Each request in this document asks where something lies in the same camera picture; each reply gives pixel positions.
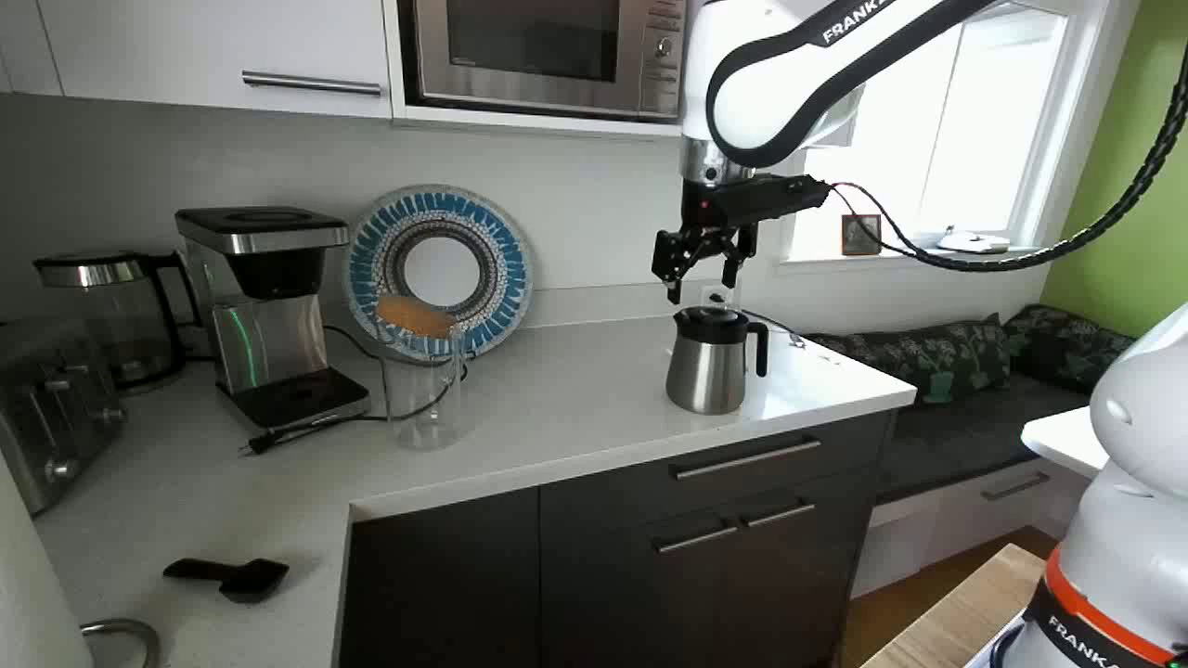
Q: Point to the chrome faucet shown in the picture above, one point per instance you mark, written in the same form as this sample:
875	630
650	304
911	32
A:
130	630

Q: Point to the clear drinking glass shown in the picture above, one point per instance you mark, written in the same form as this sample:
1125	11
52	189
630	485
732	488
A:
426	401

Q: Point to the black plastic coffee scoop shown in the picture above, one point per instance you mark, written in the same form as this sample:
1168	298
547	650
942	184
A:
241	575

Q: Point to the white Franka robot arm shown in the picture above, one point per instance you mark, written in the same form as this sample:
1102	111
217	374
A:
732	50

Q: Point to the stainless steel coffee carafe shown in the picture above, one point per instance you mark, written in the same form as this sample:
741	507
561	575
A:
707	364

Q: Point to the dark square wall switch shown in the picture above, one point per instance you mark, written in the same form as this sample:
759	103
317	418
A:
864	236

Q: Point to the dark bench seat cushion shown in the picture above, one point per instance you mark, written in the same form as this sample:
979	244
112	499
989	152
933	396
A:
965	433

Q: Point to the light wooden table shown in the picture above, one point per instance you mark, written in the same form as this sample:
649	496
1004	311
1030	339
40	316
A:
952	617

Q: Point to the blue patterned decorative plate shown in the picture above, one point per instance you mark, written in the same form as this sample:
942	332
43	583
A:
494	266

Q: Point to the stainless steel built-in microwave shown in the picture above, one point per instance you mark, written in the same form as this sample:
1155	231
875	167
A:
532	53

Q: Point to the dark lower kitchen cabinet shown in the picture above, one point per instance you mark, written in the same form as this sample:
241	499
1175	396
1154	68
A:
494	582

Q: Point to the black silver drip coffee maker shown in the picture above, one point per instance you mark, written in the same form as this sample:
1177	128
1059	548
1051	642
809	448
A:
265	311

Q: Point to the white bench drawer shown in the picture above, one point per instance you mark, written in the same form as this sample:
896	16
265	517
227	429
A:
942	533

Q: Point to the green patterned dark pillow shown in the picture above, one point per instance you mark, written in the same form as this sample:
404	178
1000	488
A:
1063	344
928	355

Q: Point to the stainless steel toaster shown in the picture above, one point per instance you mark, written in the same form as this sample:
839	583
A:
50	419

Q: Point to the white wall cabinet door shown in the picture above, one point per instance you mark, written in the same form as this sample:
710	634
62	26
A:
188	43

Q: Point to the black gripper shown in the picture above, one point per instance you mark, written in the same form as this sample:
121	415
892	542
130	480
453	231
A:
759	197

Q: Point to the white object on windowsill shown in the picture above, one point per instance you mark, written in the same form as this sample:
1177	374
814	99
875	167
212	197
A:
969	244

